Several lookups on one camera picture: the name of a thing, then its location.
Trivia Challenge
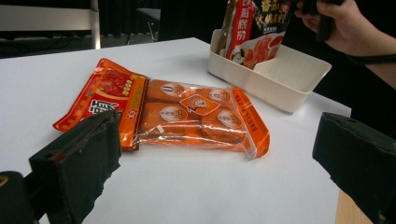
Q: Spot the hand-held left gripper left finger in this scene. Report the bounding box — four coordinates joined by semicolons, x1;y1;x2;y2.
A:
28;110;122;224

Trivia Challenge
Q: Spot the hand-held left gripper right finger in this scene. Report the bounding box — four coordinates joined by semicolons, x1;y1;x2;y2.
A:
311;111;396;224

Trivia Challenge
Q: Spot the red and black soup packet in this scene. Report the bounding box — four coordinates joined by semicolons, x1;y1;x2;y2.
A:
225;0;294;71

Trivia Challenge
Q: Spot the white plastic container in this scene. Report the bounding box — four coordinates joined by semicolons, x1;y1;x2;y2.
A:
207;28;332;114

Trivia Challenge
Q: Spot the red seasoning packet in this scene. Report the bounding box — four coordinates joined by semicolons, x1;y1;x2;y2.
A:
52;57;149;151

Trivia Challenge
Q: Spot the gold brown seasoning packet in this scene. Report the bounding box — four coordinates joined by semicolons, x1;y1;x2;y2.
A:
216;0;238;58

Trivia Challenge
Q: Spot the clear orange packet of blocks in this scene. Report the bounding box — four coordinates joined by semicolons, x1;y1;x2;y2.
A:
133;78;272;161

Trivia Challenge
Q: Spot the white table sheet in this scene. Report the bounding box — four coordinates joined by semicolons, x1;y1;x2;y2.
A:
0;36;353;224

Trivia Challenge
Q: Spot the dark chair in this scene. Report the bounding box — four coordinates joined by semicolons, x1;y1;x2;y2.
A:
125;7;163;45

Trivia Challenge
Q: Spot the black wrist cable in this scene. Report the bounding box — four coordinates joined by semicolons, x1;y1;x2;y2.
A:
346;53;396;66

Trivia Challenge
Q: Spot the white metal desk frame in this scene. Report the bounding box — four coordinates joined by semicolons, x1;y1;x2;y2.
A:
0;0;102;50

